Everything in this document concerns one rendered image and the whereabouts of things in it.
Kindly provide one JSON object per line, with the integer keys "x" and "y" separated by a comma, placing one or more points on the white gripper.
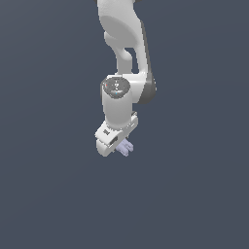
{"x": 110, "y": 136}

